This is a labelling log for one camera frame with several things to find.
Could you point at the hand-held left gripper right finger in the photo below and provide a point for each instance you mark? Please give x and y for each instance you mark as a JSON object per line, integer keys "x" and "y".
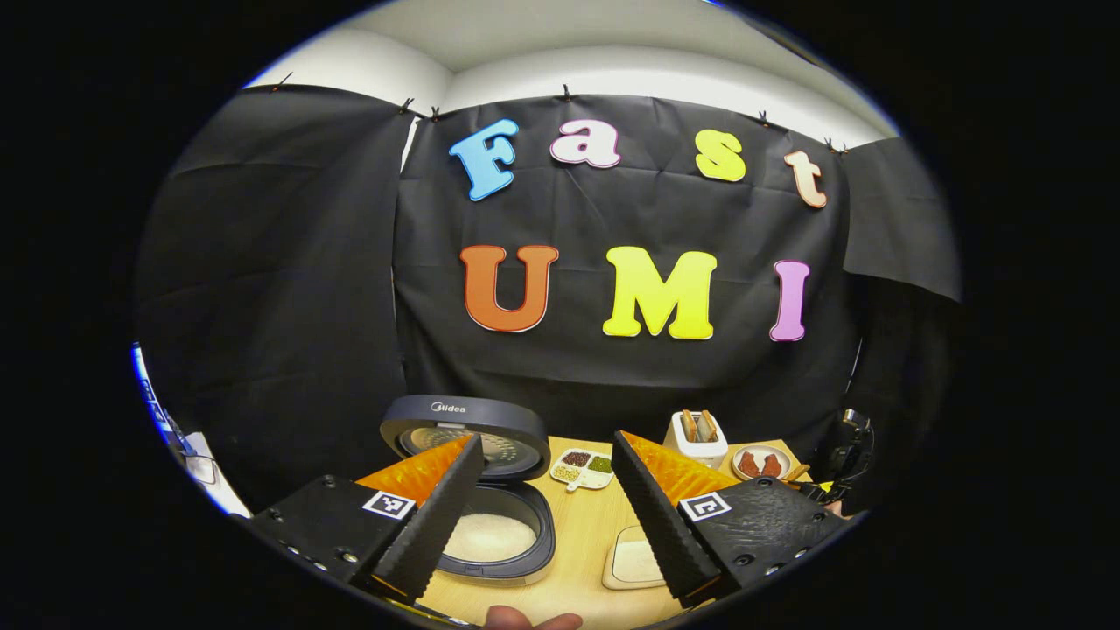
{"x": 656, "y": 516}

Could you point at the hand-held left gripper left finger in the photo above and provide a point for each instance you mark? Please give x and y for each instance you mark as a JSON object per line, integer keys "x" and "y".
{"x": 437, "y": 516}

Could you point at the clear container of rice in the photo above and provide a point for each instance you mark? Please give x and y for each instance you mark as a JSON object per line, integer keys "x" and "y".
{"x": 634, "y": 560}

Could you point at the dark grey rice cooker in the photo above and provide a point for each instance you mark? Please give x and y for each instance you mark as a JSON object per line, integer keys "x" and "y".
{"x": 512, "y": 429}

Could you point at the white toaster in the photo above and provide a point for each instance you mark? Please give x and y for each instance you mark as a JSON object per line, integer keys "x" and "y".
{"x": 696, "y": 451}

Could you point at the brown steak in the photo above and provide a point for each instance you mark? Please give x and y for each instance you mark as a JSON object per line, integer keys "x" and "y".
{"x": 749, "y": 465}
{"x": 772, "y": 465}

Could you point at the white divided seasoning dish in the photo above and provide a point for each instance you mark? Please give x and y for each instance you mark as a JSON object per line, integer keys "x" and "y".
{"x": 582, "y": 468}

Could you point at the white plate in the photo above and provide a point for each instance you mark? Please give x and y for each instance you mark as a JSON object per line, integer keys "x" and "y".
{"x": 761, "y": 448}

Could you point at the toasted bread slice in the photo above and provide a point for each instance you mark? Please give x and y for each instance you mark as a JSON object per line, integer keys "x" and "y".
{"x": 708, "y": 425}
{"x": 689, "y": 426}

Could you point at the black backdrop cloth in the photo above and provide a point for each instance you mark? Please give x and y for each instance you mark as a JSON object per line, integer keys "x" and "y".
{"x": 569, "y": 367}

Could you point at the white side table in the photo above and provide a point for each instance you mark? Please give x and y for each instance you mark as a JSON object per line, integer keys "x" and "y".
{"x": 214, "y": 477}

